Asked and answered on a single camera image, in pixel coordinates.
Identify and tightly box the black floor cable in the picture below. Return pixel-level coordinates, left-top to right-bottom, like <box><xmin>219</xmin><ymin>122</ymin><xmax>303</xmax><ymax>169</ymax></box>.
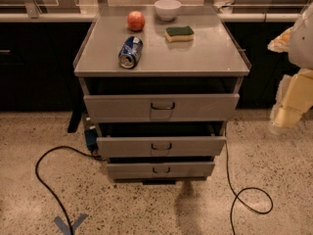
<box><xmin>34</xmin><ymin>145</ymin><xmax>107</xmax><ymax>235</ymax></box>
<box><xmin>224</xmin><ymin>137</ymin><xmax>274</xmax><ymax>235</ymax></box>

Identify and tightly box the green yellow sponge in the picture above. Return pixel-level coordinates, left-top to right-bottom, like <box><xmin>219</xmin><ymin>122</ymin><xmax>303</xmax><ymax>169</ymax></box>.
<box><xmin>164</xmin><ymin>25</ymin><xmax>195</xmax><ymax>42</ymax></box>

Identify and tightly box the black right floor cable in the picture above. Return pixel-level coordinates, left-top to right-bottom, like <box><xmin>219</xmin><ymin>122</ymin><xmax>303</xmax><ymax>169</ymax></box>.
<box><xmin>224</xmin><ymin>137</ymin><xmax>274</xmax><ymax>235</ymax></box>

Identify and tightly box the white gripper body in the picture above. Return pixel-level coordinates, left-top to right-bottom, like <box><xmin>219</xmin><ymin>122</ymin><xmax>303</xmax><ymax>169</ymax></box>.
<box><xmin>269</xmin><ymin>73</ymin><xmax>313</xmax><ymax>135</ymax></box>

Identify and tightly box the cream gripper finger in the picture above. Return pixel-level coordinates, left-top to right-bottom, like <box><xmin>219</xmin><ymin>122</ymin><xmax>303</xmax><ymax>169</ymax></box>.
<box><xmin>273</xmin><ymin>70</ymin><xmax>313</xmax><ymax>129</ymax></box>
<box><xmin>267</xmin><ymin>27</ymin><xmax>291</xmax><ymax>53</ymax></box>

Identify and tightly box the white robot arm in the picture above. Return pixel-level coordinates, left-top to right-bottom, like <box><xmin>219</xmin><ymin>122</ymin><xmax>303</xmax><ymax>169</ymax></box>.
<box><xmin>268</xmin><ymin>3</ymin><xmax>313</xmax><ymax>134</ymax></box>

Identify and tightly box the blue black power adapter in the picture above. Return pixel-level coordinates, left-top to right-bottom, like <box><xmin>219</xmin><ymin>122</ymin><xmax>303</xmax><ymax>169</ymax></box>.
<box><xmin>84</xmin><ymin>128</ymin><xmax>98</xmax><ymax>152</ymax></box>

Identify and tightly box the grey middle drawer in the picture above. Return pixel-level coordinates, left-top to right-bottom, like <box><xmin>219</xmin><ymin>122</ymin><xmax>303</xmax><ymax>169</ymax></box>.
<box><xmin>97</xmin><ymin>136</ymin><xmax>226</xmax><ymax>158</ymax></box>

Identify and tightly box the black left floor cable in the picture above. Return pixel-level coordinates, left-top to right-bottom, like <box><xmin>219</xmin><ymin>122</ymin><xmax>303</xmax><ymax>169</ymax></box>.
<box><xmin>34</xmin><ymin>145</ymin><xmax>107</xmax><ymax>235</ymax></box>

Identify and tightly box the grey metal drawer cabinet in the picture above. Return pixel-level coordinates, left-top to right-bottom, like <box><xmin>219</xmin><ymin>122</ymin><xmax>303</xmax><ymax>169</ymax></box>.
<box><xmin>74</xmin><ymin>6</ymin><xmax>249</xmax><ymax>181</ymax></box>

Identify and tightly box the blue tape floor mark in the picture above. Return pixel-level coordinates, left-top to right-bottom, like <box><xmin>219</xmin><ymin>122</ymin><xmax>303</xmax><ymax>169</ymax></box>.
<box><xmin>54</xmin><ymin>213</ymin><xmax>88</xmax><ymax>235</ymax></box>

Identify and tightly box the grey drawer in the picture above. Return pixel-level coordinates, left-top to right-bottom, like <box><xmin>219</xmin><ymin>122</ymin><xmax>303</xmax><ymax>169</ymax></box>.
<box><xmin>97</xmin><ymin>136</ymin><xmax>226</xmax><ymax>158</ymax></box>
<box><xmin>107</xmin><ymin>162</ymin><xmax>214</xmax><ymax>180</ymax></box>
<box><xmin>84</xmin><ymin>94</ymin><xmax>239</xmax><ymax>123</ymax></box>

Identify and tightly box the grey bottom drawer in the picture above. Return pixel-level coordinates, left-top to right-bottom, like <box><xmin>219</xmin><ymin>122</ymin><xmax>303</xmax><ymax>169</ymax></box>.
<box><xmin>107</xmin><ymin>162</ymin><xmax>214</xmax><ymax>180</ymax></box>

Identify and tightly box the red orange apple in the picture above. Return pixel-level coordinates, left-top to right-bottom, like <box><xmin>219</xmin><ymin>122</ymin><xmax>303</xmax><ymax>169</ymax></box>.
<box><xmin>127</xmin><ymin>11</ymin><xmax>146</xmax><ymax>31</ymax></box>

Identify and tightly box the grey top drawer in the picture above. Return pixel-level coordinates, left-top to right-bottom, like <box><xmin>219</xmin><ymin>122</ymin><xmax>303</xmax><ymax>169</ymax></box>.
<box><xmin>84</xmin><ymin>94</ymin><xmax>239</xmax><ymax>123</ymax></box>

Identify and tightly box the white bowl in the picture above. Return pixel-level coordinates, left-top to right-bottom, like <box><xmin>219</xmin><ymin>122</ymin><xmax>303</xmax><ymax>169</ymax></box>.
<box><xmin>155</xmin><ymin>0</ymin><xmax>181</xmax><ymax>21</ymax></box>

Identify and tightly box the blue soda can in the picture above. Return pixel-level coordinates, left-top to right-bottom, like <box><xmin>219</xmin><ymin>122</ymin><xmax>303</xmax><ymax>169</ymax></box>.
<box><xmin>118</xmin><ymin>36</ymin><xmax>143</xmax><ymax>69</ymax></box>

